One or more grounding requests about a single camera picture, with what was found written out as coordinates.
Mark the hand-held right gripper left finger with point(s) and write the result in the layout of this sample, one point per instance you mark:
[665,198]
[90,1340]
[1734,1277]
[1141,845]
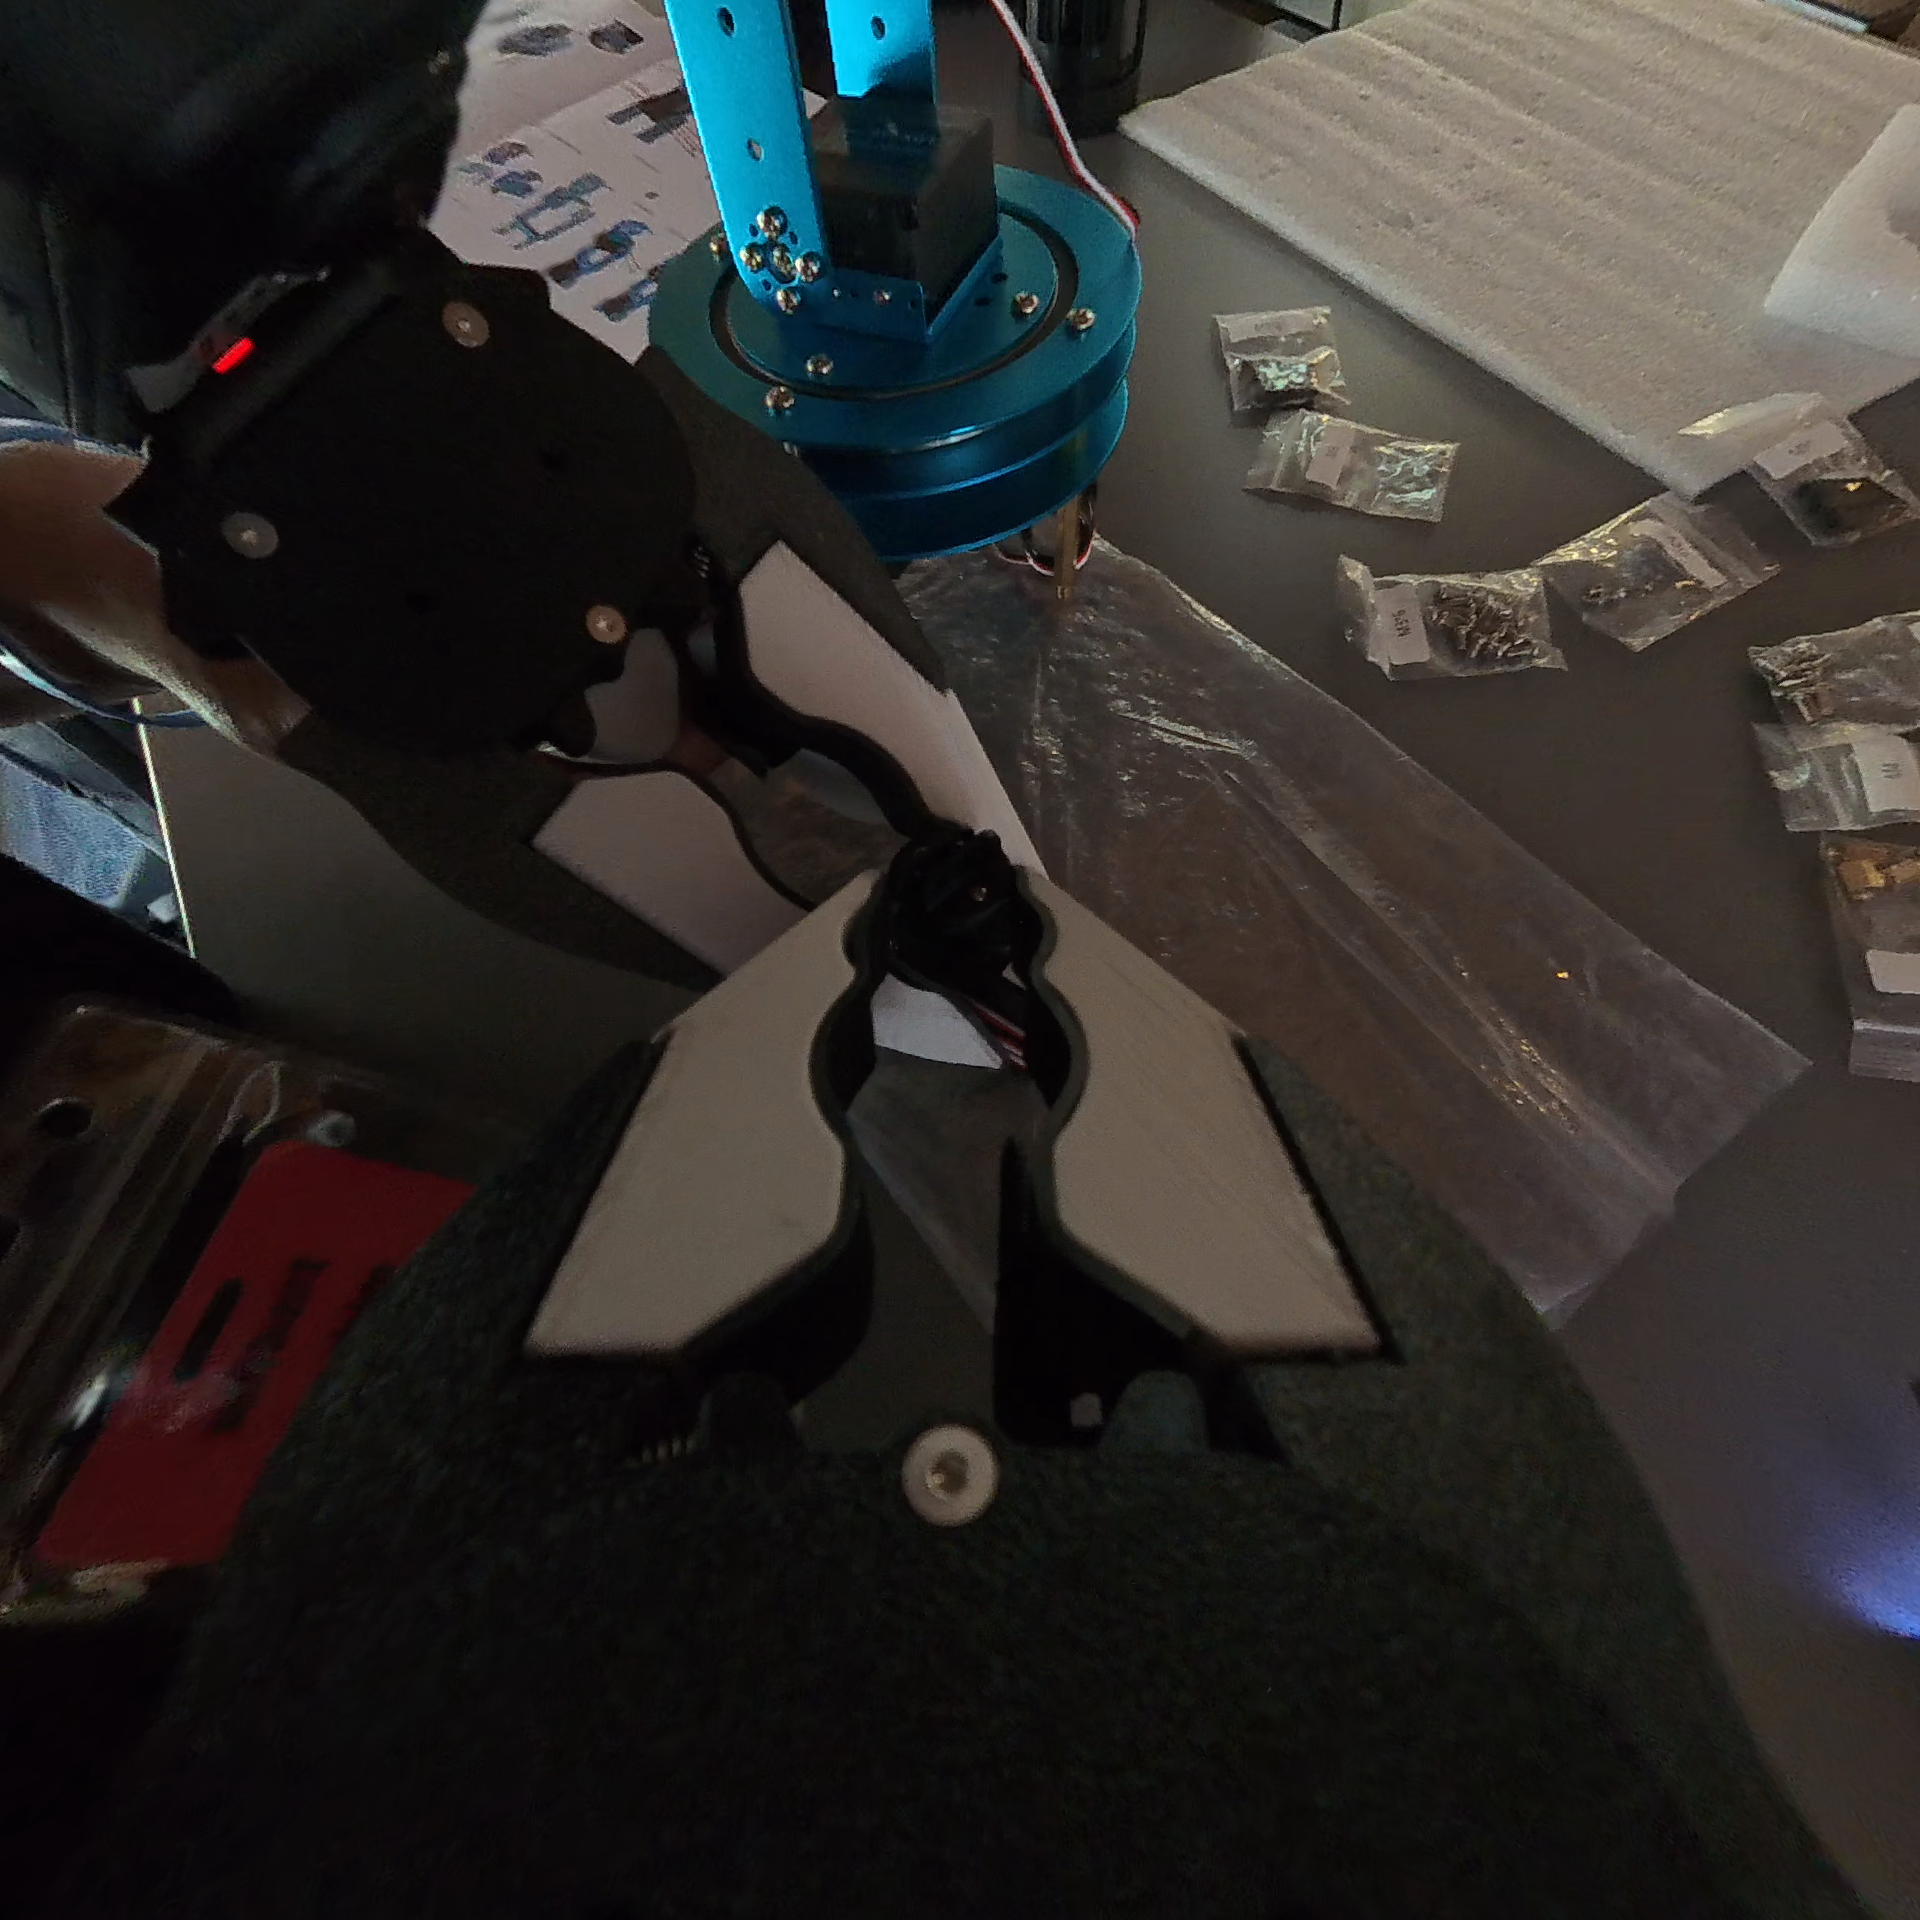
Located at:
[691,1185]

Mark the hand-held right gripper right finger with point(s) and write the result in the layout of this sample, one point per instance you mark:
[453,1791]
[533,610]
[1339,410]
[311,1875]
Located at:
[1200,1185]

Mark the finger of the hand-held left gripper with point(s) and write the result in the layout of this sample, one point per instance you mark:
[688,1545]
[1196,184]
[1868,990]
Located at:
[661,871]
[840,644]

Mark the black servo motor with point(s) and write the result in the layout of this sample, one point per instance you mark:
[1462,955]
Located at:
[960,901]

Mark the blue toy robot arm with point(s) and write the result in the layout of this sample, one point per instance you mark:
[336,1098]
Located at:
[900,345]

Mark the dark grey desk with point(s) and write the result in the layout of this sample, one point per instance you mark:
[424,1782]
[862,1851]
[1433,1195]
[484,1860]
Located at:
[1725,1350]

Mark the large clear plastic bag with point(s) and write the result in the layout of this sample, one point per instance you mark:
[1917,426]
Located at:
[1274,901]

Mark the assembly instruction manual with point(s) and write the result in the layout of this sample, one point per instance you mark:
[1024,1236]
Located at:
[571,180]

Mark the clear blister pack red card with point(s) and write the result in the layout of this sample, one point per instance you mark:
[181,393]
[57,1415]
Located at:
[255,1321]

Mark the pile of small screw bags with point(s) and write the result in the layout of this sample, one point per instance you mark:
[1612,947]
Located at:
[1454,622]

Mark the white foam sheet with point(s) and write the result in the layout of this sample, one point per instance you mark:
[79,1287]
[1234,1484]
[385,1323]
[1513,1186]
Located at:
[1500,180]

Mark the white foam block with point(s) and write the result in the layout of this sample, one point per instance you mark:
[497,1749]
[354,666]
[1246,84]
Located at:
[1861,254]

